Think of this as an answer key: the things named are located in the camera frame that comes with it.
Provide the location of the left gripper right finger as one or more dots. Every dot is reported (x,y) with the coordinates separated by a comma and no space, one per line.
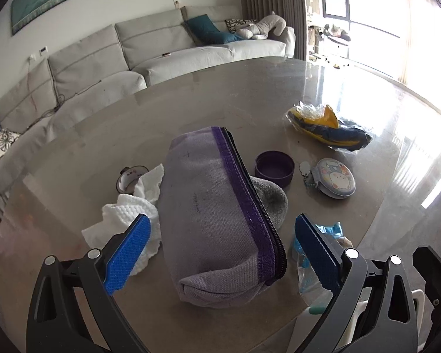
(343,269)

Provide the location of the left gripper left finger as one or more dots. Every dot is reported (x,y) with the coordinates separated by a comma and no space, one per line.
(55,322)

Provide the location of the blue plastic wrapper trash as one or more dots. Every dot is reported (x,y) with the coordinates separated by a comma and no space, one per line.
(309,287)

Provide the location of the round cartoon bear case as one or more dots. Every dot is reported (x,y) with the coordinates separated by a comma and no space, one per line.
(331,177)

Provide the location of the white paper towel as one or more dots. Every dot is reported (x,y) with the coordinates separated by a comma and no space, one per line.
(117,217)

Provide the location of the grey knitted sock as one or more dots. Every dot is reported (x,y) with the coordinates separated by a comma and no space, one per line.
(273,199)

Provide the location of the purple grey zipper pouch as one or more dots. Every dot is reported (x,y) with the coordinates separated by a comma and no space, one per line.
(219,244)

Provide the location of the yellow blue item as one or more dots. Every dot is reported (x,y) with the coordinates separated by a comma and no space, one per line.
(322,124)

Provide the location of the white trash bin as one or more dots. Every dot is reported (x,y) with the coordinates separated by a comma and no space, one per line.
(386,322)

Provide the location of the black tape roll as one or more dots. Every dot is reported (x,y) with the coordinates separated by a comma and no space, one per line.
(128,178)

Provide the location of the grey sectional sofa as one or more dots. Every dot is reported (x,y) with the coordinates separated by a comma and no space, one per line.
(109,65)

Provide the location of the balcony chair with clothes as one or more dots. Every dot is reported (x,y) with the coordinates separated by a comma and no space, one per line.
(334,41)

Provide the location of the grey plush toy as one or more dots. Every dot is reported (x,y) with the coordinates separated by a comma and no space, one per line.
(261,29)

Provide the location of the black white floral cushion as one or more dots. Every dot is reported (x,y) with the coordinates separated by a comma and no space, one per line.
(234,24)

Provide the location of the teal cushion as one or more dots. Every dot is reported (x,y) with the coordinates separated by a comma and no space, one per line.
(206,32)

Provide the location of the teal left wall painting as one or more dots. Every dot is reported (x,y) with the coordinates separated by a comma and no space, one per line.
(25,11)

